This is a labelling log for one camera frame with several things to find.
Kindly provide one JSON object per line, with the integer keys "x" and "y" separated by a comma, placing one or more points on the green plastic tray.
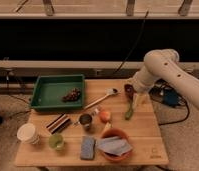
{"x": 49, "y": 90}

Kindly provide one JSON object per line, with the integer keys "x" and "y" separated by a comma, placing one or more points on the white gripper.
{"x": 140, "y": 89}

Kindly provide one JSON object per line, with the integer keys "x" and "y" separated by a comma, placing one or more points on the blue power box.
{"x": 170, "y": 98}

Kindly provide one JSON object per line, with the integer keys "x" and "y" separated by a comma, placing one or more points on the pale yellow small item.
{"x": 108, "y": 125}

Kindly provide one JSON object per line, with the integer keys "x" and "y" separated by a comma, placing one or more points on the black red striped box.
{"x": 59, "y": 123}

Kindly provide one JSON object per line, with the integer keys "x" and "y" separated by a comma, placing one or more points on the green plastic cup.
{"x": 56, "y": 141}

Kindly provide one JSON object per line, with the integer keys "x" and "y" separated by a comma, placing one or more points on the blue grey cloth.
{"x": 114, "y": 145}

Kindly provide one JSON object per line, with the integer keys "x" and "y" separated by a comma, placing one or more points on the dark grape bunch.
{"x": 73, "y": 95}

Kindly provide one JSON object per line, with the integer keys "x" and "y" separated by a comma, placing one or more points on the white paper cup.
{"x": 27, "y": 133}

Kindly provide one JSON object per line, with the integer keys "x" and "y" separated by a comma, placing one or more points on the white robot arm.
{"x": 163, "y": 64}

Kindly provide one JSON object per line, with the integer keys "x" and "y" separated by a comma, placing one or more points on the small metal cup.
{"x": 85, "y": 120}

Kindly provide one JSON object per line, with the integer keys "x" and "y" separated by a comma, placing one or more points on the blue sponge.
{"x": 87, "y": 148}

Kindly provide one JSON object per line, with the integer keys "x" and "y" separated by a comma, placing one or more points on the orange round fruit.
{"x": 105, "y": 116}

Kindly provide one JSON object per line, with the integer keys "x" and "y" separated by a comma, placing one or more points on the terracotta orange bowl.
{"x": 115, "y": 132}

